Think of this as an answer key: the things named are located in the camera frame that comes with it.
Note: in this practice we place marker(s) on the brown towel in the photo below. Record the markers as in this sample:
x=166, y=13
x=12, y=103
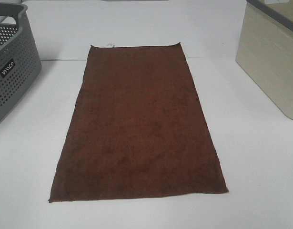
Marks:
x=137, y=130

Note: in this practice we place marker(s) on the grey perforated plastic basket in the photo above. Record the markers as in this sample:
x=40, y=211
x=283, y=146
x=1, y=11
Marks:
x=19, y=58

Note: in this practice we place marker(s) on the beige storage box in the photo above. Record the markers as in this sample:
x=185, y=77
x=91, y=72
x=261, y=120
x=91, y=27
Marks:
x=265, y=50

